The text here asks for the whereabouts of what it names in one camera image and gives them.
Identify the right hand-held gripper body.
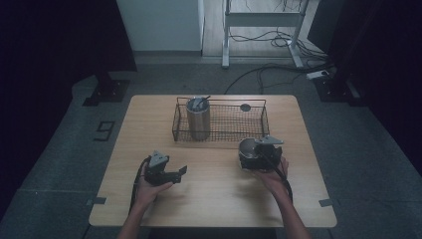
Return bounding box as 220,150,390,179
253,134,285,172

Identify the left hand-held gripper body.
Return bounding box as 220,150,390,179
142,150,177,186

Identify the white metal mug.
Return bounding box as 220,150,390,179
238,136,265,171

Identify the dark wire mesh basket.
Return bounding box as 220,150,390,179
171,96,271,143

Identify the steel tumbler with lid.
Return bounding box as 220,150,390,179
185,95,212,141

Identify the person's left hand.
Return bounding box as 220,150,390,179
134,162,175,209

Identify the person's right hand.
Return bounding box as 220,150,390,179
254,155,291,197

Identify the black stand base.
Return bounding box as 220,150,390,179
82,71,131,108
313,68,366,108

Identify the white power strip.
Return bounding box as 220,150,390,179
306,69,330,81

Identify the white cabinet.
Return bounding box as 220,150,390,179
115,0,205,53

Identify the dark curtain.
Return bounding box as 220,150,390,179
0,0,138,217
308,0,422,167

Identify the right hand-held gripper black cable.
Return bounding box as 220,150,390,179
260,150,295,204

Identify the hand-held gripper black cable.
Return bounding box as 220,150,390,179
260,150,295,204
129,156,152,215

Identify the left hand-held gripper black cable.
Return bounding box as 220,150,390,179
129,156,152,215

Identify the long black floor cable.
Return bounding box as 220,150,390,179
223,63,334,96

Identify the tangle of floor cables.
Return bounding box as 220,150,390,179
228,29,330,64

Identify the white desk frame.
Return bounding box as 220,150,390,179
221,0,313,70

